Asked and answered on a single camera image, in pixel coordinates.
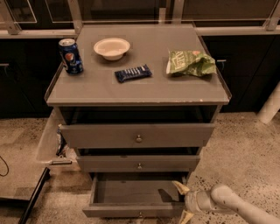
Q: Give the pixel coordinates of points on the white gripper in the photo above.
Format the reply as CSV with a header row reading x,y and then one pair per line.
x,y
190,201

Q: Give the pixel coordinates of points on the grey bottom drawer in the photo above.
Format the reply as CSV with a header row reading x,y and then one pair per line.
x,y
135,194

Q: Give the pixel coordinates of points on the grey drawer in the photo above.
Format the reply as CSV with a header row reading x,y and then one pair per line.
x,y
160,163
135,194
137,135

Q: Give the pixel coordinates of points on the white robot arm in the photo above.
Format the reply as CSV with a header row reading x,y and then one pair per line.
x,y
221,199

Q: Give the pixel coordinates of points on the grey top drawer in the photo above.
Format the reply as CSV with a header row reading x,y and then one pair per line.
x,y
137,135

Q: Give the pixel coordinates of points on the grey middle drawer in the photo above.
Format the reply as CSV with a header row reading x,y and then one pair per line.
x,y
160,163

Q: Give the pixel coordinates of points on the grey drawer cabinet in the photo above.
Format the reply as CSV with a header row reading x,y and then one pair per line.
x,y
97,97

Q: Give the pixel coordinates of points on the white table leg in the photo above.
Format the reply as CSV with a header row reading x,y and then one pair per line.
x,y
271,106

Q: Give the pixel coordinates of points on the dark blue candy bar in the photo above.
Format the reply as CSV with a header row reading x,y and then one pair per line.
x,y
133,73

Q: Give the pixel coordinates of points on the green chip bag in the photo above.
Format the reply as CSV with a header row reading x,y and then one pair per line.
x,y
194,63

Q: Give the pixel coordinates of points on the clear plastic bin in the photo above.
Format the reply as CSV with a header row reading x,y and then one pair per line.
x,y
49,144

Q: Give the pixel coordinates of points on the black metal bar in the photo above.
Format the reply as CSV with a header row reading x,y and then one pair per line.
x,y
35,194

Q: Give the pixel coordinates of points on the white paper bowl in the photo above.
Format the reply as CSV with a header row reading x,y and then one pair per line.
x,y
111,48

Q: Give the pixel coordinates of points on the blue pepsi can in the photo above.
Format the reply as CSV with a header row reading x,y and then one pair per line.
x,y
70,55

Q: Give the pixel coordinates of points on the metal window rail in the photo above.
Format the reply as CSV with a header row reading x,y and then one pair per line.
x,y
22,19

